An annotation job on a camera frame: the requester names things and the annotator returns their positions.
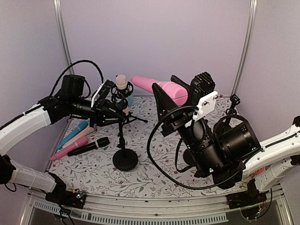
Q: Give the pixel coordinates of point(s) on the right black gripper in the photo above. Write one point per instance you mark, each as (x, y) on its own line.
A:
(174, 121)

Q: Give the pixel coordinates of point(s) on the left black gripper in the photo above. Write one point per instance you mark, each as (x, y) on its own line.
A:
(99, 113)

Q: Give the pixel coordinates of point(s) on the blue microphone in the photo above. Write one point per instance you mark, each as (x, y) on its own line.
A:
(82, 125)

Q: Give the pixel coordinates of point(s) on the beige pink microphone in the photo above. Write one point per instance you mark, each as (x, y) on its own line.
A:
(88, 130)

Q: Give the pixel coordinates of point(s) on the black microphone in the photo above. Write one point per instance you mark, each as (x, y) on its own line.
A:
(101, 142)

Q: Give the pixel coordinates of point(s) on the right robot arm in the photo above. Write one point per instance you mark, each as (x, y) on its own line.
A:
(278, 154)

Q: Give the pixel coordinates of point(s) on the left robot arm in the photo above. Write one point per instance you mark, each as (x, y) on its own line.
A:
(22, 140)

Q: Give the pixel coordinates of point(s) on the black tripod shockmount stand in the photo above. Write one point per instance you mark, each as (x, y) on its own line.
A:
(117, 95)

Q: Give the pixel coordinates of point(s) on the beige microphone in shockmount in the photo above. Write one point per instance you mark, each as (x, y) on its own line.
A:
(122, 83)

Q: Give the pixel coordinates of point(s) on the light blue cup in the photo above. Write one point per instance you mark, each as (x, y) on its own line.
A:
(130, 100)

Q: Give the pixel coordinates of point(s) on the floral table mat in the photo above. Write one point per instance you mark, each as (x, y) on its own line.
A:
(94, 171)

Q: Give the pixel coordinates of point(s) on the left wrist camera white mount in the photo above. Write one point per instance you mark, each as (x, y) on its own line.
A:
(101, 92)

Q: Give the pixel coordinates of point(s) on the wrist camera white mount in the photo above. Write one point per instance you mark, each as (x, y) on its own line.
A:
(101, 92)
(205, 105)

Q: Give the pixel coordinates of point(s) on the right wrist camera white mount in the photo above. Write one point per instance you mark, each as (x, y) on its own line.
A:
(205, 105)

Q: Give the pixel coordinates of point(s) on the left aluminium frame post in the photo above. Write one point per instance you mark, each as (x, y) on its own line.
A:
(61, 30)

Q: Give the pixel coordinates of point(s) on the aluminium frame post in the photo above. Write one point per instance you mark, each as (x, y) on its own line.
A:
(61, 30)
(246, 45)

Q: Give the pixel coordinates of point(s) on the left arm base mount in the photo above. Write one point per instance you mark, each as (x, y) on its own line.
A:
(72, 198)

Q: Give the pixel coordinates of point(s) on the right aluminium frame post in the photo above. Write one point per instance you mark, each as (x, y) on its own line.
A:
(246, 45)

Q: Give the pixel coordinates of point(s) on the front aluminium rail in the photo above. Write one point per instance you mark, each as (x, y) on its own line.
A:
(198, 210)

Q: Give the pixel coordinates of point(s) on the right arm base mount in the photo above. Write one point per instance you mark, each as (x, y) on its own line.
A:
(246, 198)

